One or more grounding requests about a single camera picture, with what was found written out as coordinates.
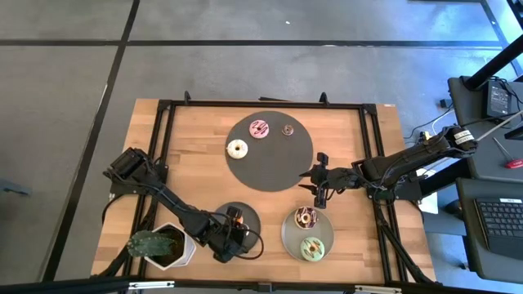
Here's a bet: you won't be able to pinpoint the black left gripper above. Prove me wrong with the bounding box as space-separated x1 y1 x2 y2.
211 205 252 264

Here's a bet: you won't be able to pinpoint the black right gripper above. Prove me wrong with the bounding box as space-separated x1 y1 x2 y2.
298 152 361 210

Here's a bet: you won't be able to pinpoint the large green frosted donut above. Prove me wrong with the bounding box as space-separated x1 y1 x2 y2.
300 236 326 261

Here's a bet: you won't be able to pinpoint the large pink frosted donut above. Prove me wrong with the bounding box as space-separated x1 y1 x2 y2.
248 118 270 140

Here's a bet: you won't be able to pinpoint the large white frosted donut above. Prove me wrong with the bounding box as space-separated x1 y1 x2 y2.
226 139 249 160

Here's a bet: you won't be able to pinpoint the dark grey round plate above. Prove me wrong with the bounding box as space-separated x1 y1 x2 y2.
213 201 262 257

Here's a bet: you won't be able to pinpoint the large chocolate sprinkled donut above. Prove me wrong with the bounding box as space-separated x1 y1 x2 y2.
294 206 319 230

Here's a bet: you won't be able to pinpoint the large dark round mat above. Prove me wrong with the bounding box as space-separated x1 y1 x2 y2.
224 109 315 193

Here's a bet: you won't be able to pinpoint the light grey round plate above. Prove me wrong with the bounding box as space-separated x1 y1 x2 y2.
280 207 335 262

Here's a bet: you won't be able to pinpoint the white hexagonal plant pot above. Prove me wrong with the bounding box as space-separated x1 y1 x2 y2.
143 221 198 272

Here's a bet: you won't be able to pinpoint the green cactus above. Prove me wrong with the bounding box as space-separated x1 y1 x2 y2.
126 229 177 258

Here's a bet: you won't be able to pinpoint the white paper sheet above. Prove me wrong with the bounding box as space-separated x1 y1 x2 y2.
420 169 440 216

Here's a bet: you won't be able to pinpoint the black support beam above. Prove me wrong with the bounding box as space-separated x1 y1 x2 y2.
418 157 471 200

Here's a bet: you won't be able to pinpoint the dark keyboard desk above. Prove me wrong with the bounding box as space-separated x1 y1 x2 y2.
455 177 523 286

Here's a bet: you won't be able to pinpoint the dark side desk top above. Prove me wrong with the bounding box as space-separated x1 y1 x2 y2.
447 75 523 180

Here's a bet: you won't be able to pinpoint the thin grey rod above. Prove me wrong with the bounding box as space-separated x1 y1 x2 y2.
473 109 523 142

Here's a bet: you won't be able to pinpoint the black keyboard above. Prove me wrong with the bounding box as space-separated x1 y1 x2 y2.
473 197 523 261

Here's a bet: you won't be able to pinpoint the black power adapter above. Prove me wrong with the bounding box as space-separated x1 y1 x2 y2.
485 79 512 120

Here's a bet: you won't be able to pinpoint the black diagonal pole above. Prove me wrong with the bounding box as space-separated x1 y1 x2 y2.
464 34 523 91

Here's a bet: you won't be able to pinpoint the dark object on floor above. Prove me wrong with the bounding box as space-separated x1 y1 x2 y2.
0 178 34 197

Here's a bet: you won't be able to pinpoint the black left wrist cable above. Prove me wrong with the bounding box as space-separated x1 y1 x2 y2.
235 226 266 261

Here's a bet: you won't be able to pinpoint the black aluminium table frame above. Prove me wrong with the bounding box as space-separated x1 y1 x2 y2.
92 90 436 287

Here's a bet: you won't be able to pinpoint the silver rail bracket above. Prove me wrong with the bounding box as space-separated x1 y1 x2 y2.
127 280 176 291
354 284 404 294

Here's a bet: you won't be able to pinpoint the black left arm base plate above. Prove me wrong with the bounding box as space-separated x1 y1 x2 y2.
109 163 168 197

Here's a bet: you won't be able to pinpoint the black overhead rail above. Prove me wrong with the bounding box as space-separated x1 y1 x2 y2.
0 276 523 294

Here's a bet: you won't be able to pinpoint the red-handled screwdriver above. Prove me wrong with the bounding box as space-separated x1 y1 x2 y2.
492 136 523 170

